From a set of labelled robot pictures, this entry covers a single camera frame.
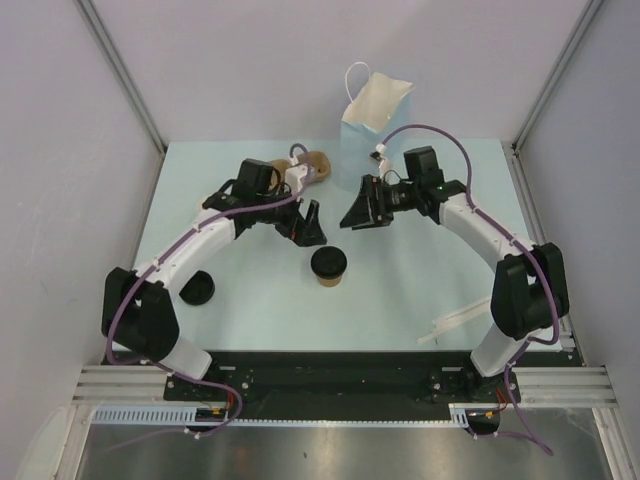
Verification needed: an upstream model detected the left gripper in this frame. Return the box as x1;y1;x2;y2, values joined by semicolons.
254;182;326;248

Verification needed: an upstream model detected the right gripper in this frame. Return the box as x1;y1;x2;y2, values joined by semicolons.
341;174;421;230

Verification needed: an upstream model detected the black plastic cup lid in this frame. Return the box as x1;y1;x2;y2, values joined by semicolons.
310;246;348;280

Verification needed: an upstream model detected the brown paper coffee cup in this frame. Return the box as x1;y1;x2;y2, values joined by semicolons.
317;275;343;288

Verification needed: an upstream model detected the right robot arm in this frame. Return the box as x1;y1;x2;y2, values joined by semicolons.
340;144;569;401

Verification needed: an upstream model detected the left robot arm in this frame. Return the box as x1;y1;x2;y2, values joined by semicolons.
101;153;327;400

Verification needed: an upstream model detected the brown cardboard cup carrier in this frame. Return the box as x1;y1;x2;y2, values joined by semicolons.
269;151;331;189

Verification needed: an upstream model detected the light blue table mat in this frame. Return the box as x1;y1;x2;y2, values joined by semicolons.
133;132;529;351

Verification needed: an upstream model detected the light blue paper bag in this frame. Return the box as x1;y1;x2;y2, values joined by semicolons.
334;61;414;192

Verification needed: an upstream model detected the stack of black lids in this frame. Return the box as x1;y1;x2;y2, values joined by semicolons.
179;270;216;306

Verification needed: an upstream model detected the white wrapped straw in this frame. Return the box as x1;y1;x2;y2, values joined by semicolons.
433;297;490;328
415;320;489;345
434;314;478;331

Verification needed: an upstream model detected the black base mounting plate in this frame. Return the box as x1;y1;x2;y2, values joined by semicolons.
154;351;525;422

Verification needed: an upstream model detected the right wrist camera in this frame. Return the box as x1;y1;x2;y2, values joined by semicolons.
370;143;392;177

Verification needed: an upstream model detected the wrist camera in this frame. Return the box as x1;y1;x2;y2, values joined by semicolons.
370;143;392;177
284;153;317;193

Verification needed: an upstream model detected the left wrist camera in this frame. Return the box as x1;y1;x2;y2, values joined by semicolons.
284;153;317;193

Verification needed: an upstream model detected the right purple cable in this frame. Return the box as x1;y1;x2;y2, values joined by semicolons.
377;124;561;456

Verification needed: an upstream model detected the purple cable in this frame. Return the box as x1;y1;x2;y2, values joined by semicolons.
377;124;561;456
97;143;309;451

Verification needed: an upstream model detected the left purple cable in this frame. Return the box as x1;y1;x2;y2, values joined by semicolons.
97;143;309;451

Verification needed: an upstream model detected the aluminium frame rail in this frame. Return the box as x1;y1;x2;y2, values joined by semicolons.
72;364;171;407

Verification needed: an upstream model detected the white slotted cable duct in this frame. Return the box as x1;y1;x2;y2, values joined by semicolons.
92;406;469;429

